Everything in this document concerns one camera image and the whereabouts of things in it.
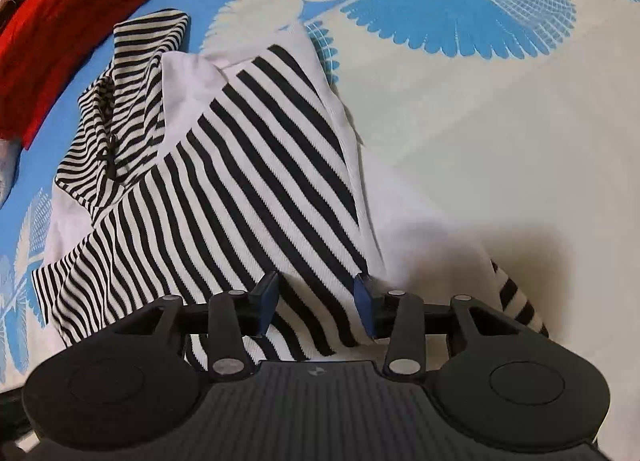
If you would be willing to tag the black white striped shirt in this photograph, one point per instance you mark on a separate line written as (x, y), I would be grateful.
(250, 191)

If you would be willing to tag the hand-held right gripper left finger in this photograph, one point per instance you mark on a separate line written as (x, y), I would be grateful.
(270, 302)

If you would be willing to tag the folded red knitted sweater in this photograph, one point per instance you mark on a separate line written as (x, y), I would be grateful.
(65, 36)

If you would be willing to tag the blue white patterned bed sheet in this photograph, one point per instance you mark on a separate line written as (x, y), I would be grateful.
(475, 166)

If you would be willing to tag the folded white towel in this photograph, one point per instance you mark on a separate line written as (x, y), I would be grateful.
(7, 166)

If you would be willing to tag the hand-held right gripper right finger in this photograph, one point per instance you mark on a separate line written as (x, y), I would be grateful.
(363, 307)

